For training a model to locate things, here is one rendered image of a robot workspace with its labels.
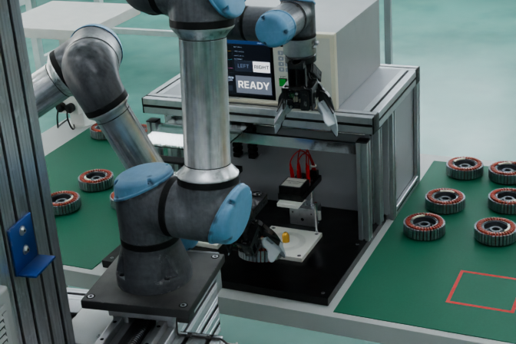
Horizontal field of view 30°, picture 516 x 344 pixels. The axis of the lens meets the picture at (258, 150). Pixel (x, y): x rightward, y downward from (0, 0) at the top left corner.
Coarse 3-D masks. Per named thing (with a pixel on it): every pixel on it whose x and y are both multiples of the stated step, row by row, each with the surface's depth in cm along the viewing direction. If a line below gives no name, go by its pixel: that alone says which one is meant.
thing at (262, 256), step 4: (260, 240) 244; (280, 240) 243; (260, 244) 242; (260, 248) 238; (264, 248) 237; (260, 252) 237; (264, 252) 237; (240, 256) 239; (244, 256) 238; (248, 256) 237; (252, 256) 237; (256, 256) 237; (260, 256) 237; (264, 256) 237; (280, 256) 239; (248, 260) 237; (252, 260) 237; (256, 260) 237; (260, 260) 237; (264, 260) 237; (268, 260) 237
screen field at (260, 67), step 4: (236, 60) 257; (236, 64) 257; (240, 64) 257; (244, 64) 256; (248, 64) 256; (252, 64) 255; (256, 64) 255; (260, 64) 254; (264, 64) 254; (268, 64) 253; (236, 68) 258; (240, 68) 257; (244, 68) 257; (248, 68) 256; (252, 68) 256; (256, 68) 255; (260, 68) 255; (264, 68) 254; (268, 68) 254; (260, 72) 255; (264, 72) 254; (268, 72) 254
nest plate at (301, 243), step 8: (280, 232) 261; (288, 232) 261; (296, 232) 261; (304, 232) 260; (312, 232) 260; (296, 240) 256; (304, 240) 256; (312, 240) 256; (288, 248) 253; (296, 248) 252; (304, 248) 252; (312, 248) 253; (288, 256) 249; (296, 256) 248; (304, 256) 249
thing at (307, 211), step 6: (306, 204) 266; (318, 204) 266; (294, 210) 266; (300, 210) 265; (306, 210) 264; (312, 210) 264; (294, 216) 267; (300, 216) 266; (306, 216) 265; (312, 216) 264; (294, 222) 267; (300, 222) 267; (306, 222) 266; (312, 222) 265; (318, 222) 267
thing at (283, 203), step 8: (296, 176) 267; (304, 176) 266; (320, 176) 266; (280, 184) 257; (288, 184) 256; (296, 184) 256; (304, 184) 256; (312, 184) 261; (280, 192) 257; (288, 192) 256; (296, 192) 254; (304, 192) 256; (312, 192) 264; (280, 200) 257; (288, 200) 256; (296, 200) 255; (304, 200) 258; (312, 200) 265; (296, 208) 254
